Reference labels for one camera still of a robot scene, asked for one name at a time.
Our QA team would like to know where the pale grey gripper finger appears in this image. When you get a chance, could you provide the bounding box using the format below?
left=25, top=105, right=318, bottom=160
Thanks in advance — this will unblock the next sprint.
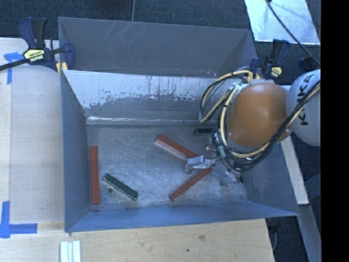
left=184, top=163, right=213, bottom=174
left=186, top=155, right=208, bottom=166

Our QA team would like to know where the red-brown flat block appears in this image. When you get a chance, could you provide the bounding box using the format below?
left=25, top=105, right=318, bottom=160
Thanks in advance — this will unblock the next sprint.
left=169, top=167, right=214, bottom=201
left=154, top=134, right=200, bottom=162
left=89, top=146, right=101, bottom=205

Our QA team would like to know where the dark green flat block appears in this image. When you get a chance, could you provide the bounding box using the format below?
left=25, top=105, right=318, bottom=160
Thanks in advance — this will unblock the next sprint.
left=102, top=172, right=139, bottom=201

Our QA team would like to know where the grey metal bin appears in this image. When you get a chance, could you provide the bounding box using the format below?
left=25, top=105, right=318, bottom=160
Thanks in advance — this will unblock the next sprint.
left=57, top=16, right=301, bottom=233

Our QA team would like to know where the pale wood flat board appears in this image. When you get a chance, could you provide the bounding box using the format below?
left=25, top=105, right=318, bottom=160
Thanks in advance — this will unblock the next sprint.
left=9, top=64, right=67, bottom=225

